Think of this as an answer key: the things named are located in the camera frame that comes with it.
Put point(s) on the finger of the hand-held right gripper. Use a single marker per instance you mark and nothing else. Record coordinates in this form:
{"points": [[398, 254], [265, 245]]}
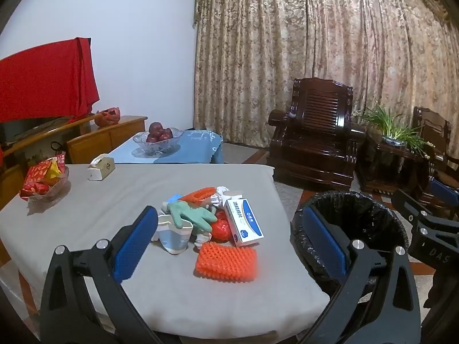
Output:
{"points": [[435, 243], [444, 191]]}

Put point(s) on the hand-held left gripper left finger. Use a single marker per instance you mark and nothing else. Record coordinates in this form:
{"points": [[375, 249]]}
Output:
{"points": [[134, 243]]}

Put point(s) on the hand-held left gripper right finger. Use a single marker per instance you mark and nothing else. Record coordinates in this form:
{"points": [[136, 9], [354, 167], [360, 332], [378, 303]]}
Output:
{"points": [[324, 243]]}

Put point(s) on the white blue paper cup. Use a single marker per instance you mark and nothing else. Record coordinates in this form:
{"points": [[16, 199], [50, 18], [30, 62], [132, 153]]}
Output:
{"points": [[174, 236]]}

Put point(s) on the trash bin with black bag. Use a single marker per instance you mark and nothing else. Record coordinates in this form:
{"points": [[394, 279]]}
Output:
{"points": [[362, 215]]}

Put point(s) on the green glove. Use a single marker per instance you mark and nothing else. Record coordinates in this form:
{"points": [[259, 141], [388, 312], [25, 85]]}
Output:
{"points": [[188, 215]]}

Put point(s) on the orange foam net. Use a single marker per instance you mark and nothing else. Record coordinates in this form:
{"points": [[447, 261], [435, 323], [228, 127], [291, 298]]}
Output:
{"points": [[197, 195], [227, 263]]}

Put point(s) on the white blue cardboard box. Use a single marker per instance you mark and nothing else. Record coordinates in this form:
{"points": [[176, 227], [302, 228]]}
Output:
{"points": [[244, 224]]}

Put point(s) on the grey tablecloth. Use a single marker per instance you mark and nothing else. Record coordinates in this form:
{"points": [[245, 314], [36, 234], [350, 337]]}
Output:
{"points": [[107, 204]]}

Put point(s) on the dark wooden armchair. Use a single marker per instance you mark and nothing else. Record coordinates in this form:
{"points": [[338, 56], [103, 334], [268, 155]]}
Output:
{"points": [[434, 139], [315, 139]]}

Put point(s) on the dark wooden side table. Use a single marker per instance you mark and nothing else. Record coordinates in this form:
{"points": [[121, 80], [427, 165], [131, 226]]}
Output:
{"points": [[387, 165]]}

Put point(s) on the potted green plant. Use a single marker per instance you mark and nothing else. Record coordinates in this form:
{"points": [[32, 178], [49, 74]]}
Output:
{"points": [[392, 129]]}

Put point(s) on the tissue box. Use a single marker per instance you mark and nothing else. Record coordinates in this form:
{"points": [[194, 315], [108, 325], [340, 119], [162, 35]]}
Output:
{"points": [[102, 168]]}

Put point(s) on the red plastic bag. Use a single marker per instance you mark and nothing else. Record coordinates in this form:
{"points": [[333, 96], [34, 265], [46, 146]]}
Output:
{"points": [[220, 229]]}

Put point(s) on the glass snack dish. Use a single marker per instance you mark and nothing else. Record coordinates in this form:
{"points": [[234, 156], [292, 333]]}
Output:
{"points": [[59, 186]]}

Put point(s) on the crumpled white tissue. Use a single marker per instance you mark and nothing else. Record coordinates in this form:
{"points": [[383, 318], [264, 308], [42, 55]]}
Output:
{"points": [[219, 195]]}

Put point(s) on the glass fruit bowl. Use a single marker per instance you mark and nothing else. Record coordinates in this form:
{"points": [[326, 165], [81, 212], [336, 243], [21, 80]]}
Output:
{"points": [[157, 147]]}

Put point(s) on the red apple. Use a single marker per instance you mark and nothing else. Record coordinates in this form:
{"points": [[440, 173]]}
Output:
{"points": [[152, 138], [156, 128], [166, 135]]}

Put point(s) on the yellow snack packet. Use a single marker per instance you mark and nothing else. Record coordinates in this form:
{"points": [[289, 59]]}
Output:
{"points": [[53, 172]]}

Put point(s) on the wooden cabinet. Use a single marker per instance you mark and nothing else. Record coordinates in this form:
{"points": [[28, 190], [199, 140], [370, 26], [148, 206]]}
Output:
{"points": [[118, 136]]}

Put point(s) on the tall red snack packet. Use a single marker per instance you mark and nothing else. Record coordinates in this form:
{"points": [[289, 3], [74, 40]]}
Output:
{"points": [[61, 159]]}

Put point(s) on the blue tablecloth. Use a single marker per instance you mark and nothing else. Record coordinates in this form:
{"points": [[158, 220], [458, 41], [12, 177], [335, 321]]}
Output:
{"points": [[193, 147]]}

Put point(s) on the small red snack packet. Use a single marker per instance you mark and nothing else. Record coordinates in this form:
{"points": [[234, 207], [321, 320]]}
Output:
{"points": [[34, 189]]}

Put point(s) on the large red snack packet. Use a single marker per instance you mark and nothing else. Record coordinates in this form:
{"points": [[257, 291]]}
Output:
{"points": [[37, 173]]}

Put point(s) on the television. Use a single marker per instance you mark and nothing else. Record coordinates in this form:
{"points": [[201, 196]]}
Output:
{"points": [[25, 129]]}

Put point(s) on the red cloth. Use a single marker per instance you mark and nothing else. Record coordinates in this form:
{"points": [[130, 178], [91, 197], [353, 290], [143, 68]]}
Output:
{"points": [[43, 79]]}

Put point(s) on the beige patterned curtain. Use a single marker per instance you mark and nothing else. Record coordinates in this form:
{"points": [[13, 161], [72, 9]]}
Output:
{"points": [[304, 43]]}

